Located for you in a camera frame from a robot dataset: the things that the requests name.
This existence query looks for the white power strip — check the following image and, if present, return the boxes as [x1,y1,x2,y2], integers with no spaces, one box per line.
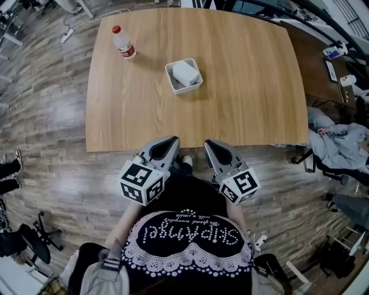
[59,28,74,44]

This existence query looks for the white rectangular block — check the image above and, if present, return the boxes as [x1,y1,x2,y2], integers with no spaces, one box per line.
[172,60,199,86]

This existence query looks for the black office chair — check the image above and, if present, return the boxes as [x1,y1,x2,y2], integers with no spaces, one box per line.
[292,148,369,185]
[17,211,64,266]

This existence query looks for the white square tray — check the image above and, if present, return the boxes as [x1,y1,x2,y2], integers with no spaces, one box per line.
[164,58,204,96]

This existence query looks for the white rack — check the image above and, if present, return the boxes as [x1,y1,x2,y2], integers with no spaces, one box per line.
[285,224,366,292]

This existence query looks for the person's black top lace print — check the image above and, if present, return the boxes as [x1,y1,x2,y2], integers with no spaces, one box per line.
[67,172,292,295]

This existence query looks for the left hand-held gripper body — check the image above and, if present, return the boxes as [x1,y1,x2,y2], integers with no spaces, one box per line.
[119,154,171,207]

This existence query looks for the dark wooden table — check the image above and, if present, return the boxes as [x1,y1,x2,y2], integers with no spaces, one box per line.
[281,20,360,110]

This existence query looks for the person's left forearm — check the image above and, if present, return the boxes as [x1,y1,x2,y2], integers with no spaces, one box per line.
[105,200,146,248]

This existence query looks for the blue and white bottle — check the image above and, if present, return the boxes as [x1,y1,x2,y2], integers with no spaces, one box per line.
[322,43,349,60]

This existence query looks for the light wooden table white legs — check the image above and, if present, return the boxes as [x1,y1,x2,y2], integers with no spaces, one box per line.
[85,7,310,153]

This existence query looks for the person's right forearm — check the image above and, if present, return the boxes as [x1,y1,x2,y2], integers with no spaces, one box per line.
[226,200,248,234]

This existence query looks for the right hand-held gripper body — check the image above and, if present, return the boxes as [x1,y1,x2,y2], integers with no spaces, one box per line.
[216,162,261,206]

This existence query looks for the person's dark jeans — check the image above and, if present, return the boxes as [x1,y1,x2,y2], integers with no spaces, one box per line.
[168,161,194,181]

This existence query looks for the clear water bottle red label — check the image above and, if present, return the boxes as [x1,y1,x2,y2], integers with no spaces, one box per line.
[112,25,137,60]

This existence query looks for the white cup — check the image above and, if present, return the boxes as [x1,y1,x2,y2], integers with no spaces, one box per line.
[339,74,357,87]

